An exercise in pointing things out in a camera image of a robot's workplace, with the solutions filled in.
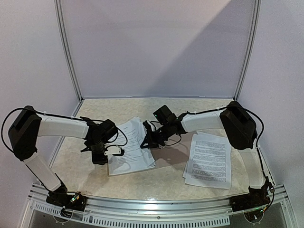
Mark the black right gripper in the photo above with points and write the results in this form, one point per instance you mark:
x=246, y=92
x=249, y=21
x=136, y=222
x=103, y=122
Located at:
x=153, y=137

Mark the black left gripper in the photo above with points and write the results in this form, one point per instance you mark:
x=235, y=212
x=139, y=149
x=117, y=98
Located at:
x=98, y=160

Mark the white printed contract sheet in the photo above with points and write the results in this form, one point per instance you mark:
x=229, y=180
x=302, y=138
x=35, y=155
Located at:
x=134, y=159

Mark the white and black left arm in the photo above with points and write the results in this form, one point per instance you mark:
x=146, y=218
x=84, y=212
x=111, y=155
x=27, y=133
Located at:
x=31, y=127

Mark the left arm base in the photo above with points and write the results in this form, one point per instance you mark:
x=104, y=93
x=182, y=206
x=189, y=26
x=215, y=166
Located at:
x=61, y=198

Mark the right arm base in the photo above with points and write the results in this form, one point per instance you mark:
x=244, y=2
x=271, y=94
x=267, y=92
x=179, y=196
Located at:
x=256, y=198

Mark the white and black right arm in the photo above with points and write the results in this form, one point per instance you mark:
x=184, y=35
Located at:
x=238, y=123

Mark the white paper stack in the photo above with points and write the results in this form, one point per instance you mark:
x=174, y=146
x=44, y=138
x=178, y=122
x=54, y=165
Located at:
x=209, y=163

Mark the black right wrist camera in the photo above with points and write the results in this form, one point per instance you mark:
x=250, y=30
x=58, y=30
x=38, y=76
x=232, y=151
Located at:
x=149, y=126

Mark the aluminium front rail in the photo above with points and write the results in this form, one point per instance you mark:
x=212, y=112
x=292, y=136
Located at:
x=120, y=213

